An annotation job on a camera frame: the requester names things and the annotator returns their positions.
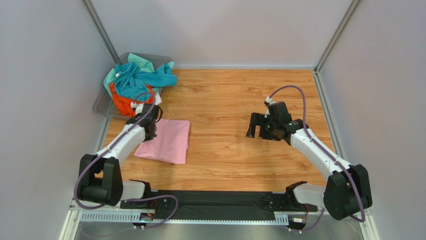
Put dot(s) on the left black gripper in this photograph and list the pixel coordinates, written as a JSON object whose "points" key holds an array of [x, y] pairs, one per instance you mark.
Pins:
{"points": [[151, 137]]}

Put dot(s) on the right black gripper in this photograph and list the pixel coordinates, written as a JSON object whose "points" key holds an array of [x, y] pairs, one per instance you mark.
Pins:
{"points": [[262, 126]]}

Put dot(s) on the pink t shirt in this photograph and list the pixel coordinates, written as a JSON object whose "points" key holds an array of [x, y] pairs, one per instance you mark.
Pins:
{"points": [[170, 145]]}

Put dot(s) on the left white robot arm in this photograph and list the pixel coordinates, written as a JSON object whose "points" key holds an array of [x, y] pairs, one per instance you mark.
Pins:
{"points": [[100, 181]]}

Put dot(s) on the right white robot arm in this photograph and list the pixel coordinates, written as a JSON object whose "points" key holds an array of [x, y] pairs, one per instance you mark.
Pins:
{"points": [[347, 191]]}

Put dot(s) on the white t shirt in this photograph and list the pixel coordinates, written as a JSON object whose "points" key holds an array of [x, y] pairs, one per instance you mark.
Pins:
{"points": [[157, 99]]}

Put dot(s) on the orange t shirt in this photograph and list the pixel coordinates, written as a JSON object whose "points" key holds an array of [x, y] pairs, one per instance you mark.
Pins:
{"points": [[123, 104]]}

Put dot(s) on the teal blue t shirt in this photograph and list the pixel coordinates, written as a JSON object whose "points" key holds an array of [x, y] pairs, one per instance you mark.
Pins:
{"points": [[133, 81]]}

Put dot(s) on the mint green t shirt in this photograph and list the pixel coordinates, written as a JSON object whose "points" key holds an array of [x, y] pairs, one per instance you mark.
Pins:
{"points": [[144, 65]]}

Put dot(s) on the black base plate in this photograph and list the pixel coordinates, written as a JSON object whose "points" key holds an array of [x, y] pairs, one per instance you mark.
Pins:
{"points": [[218, 205]]}

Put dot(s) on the aluminium frame rail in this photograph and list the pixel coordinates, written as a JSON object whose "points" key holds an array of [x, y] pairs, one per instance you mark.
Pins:
{"points": [[115, 223]]}

